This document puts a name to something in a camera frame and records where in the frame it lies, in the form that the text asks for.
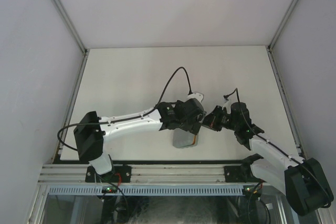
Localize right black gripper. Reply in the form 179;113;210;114
201;105;238;132

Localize grey plastic tool case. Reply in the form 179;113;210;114
172;129;198;148

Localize orange handled pliers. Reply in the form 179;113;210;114
192;135;197;145

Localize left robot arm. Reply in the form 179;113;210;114
73;93;206;182

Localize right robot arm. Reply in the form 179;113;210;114
203;102;334;216

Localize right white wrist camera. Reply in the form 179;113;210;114
223;99;232;114

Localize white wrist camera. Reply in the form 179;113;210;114
223;99;232;114
186;92;204;103

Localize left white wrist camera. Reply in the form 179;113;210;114
186;92;204;103

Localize right camera black cable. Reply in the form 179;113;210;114
222;87;333;209

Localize camera black cable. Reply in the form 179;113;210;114
222;87;333;209
57;66;194;151

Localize left camera black cable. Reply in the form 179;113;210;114
57;66;194;151

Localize slotted grey cable duct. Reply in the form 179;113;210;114
48;185;244;196

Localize aluminium front rail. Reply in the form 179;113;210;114
38;164;246;185

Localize right aluminium frame post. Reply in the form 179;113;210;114
268;0;300;51

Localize aluminium frame post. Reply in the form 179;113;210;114
268;0;300;51
51;0;87;55

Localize left aluminium frame post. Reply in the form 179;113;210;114
51;0;87;55

